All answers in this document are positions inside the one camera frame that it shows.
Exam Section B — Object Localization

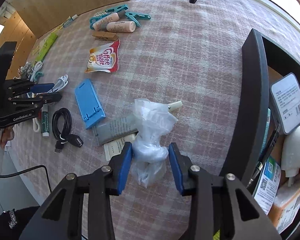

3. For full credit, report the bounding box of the green paper packet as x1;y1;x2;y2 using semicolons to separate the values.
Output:
32;32;59;63

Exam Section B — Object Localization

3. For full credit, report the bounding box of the orange tissue packet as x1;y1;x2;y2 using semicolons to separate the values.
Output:
267;182;300;234

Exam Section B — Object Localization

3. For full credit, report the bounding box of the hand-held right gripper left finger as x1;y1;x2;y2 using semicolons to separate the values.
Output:
19;141;134;240

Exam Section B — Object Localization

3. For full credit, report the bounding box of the glue stick on floor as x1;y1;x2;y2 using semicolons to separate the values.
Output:
106;21;136;34

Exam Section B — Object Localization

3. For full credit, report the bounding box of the teal hand cream tube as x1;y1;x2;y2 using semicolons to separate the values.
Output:
261;108;272;155

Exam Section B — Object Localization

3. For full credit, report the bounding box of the wooden clothespin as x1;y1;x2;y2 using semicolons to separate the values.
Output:
91;31;119;41

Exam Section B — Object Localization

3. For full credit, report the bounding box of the clear plastic bag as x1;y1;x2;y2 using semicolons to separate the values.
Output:
130;98;179;188

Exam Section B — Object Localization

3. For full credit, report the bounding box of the black USB cable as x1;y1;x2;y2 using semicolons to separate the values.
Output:
51;107;84;153

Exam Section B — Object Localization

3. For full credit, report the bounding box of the small clear dropper bottle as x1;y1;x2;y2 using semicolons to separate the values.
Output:
62;14;79;28

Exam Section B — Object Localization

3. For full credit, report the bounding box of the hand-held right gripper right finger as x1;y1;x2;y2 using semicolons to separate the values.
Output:
168;142;282;240

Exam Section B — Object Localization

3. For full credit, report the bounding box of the white blue card packet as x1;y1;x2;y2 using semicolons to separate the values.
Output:
253;155;282;216

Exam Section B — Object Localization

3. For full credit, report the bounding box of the cluster of small metal pieces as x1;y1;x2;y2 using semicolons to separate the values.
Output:
18;61;33;77

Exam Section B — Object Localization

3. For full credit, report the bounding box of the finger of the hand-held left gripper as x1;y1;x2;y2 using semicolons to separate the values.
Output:
5;92;63;116
5;78;55;94

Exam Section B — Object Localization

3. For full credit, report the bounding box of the coffee creamer packet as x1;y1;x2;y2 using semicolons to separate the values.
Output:
84;39;121;74

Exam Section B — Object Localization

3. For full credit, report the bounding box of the blue phone stand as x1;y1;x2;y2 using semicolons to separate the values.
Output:
74;78;107;130

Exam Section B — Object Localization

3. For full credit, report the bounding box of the green lip balm tube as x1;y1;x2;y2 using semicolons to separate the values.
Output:
41;104;50;138

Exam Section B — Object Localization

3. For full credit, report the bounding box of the brown cardboard box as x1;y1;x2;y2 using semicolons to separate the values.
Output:
0;0;133;55

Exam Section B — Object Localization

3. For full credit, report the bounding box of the white plug-in device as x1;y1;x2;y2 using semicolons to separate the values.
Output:
280;124;300;187

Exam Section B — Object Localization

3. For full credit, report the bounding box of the person's left hand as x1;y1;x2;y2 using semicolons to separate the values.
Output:
0;125;15;152

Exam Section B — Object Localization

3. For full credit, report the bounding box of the black pen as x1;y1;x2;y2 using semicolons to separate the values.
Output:
247;125;281;188

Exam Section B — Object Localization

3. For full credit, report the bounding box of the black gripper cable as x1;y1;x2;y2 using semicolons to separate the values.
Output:
0;164;52;193

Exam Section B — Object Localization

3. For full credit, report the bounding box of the black tray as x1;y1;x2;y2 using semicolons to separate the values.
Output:
219;29;300;240

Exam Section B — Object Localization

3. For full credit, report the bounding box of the small cream tube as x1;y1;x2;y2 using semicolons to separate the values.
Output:
168;100;183;111

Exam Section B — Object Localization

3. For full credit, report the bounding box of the grey square box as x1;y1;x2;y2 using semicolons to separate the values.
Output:
269;73;300;135

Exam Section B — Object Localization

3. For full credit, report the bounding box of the plaid cloth desktop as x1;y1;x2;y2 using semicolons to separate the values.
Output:
5;0;300;240

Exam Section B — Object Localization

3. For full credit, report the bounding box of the white sachet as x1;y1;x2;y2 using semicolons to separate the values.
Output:
103;133;137;162

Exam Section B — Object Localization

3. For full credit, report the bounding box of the white cable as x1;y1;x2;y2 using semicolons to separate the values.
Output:
27;61;44;82
48;74;69;94

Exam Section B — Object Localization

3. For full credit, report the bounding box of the grey sachet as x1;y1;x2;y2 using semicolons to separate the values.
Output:
95;115;139;146

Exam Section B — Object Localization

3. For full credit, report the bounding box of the person's dark clothing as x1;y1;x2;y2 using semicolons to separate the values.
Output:
0;177;42;240

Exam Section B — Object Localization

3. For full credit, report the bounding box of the teal clothespin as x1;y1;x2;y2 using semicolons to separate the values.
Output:
125;12;151;28
89;4;129;29

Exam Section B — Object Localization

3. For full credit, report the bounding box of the pink bottle grey cap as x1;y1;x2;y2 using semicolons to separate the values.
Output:
92;10;127;31

